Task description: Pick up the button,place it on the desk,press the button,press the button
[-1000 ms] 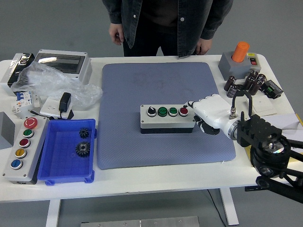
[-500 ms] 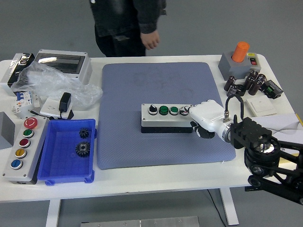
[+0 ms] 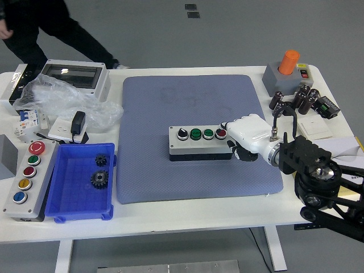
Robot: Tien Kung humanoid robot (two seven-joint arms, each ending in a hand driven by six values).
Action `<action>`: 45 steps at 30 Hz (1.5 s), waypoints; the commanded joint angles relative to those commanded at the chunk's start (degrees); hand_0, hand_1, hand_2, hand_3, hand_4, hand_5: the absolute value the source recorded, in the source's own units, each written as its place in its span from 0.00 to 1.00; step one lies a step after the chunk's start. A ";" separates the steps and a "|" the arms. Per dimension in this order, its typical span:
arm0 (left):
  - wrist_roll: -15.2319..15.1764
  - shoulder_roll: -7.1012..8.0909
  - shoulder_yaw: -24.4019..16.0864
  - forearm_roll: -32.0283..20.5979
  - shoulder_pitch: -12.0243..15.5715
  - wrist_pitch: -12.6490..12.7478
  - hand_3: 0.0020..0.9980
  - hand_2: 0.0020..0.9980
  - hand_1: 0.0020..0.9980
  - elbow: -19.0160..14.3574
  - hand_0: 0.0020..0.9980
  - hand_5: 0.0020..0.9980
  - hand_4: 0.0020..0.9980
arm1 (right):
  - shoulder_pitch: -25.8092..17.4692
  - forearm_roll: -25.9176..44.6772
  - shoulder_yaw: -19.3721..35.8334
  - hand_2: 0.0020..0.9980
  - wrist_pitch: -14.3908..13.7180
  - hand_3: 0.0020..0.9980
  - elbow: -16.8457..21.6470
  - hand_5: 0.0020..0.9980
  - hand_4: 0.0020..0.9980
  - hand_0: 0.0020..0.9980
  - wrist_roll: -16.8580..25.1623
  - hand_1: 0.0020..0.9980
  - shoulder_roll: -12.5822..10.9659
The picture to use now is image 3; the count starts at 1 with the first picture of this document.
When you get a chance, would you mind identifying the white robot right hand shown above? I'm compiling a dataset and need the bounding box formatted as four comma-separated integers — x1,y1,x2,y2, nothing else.
220,113,274,163

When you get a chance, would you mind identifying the person's left hand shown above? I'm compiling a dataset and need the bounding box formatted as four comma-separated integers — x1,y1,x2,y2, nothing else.
0,19,14,40

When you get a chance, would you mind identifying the grey four-button control box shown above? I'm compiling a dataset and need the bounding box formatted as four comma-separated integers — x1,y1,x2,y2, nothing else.
168,125,234,162

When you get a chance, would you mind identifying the grey five-button control box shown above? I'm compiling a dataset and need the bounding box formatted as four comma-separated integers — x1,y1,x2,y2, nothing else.
2,139,59,222

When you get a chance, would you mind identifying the person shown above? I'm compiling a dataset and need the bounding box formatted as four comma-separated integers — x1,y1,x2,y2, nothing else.
0,0,130,71

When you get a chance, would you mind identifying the black capacitor clamp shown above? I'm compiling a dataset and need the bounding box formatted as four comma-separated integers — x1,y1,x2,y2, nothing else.
283,101,296,117

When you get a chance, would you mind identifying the grey block base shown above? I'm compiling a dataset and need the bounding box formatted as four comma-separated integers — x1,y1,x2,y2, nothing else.
262,61,304,97

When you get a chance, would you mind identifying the white and black device box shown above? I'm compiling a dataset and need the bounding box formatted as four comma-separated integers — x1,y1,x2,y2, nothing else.
0,64,40,116

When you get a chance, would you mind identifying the orange cylinder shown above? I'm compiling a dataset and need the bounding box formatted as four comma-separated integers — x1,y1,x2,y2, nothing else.
278,49,300,76

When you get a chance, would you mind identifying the black module with green terminal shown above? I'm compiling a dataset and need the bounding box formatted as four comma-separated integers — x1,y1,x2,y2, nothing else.
312,96,341,119

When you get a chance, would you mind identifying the grey distribution box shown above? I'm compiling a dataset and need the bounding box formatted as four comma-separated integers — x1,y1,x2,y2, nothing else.
39,59,111,103

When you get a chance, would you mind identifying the clear plastic bag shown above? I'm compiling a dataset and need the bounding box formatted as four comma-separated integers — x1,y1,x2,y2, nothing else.
13,74,125,130

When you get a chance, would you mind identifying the grey-blue padded mat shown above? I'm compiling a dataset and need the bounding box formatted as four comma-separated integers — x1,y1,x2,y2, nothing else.
115,74,284,205

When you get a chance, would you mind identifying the white and blue circuit breaker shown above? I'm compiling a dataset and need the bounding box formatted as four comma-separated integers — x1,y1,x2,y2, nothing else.
13,109,51,143

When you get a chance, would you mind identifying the white and yellow cardboard box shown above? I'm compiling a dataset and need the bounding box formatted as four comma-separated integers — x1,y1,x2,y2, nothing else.
324,135,364,210

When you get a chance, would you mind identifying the black power adapter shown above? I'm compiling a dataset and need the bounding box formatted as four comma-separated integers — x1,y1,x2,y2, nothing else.
70,110,86,137

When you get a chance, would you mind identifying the white table leg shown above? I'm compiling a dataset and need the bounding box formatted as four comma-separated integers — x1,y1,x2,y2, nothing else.
264,226,288,271
54,240,74,273

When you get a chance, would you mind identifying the grey metal box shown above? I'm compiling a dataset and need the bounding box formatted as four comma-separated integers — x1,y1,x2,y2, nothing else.
0,134,19,180

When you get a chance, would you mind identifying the grey metal plate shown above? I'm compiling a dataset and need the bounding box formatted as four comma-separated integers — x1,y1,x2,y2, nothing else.
96,259,239,273

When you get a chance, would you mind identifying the large black gear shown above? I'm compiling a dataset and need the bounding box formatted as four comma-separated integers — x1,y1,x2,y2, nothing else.
90,169,110,188

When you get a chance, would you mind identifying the blue plastic bin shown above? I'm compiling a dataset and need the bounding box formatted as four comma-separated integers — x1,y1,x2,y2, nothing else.
44,142,117,224

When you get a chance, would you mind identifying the white wall switch panel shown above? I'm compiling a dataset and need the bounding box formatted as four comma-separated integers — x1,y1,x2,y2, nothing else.
295,116,333,140

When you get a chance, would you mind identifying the white red-black switch box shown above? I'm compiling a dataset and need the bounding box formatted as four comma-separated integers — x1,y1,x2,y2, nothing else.
295,63,314,89

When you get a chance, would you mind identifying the black adapter cord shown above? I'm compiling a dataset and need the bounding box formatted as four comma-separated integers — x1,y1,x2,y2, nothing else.
33,131,89,145

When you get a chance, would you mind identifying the white wall socket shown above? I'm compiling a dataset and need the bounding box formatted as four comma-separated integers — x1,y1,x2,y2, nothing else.
47,117,86,143

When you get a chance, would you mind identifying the black cable under table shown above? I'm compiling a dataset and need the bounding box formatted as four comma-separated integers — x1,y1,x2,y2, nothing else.
249,227,274,271

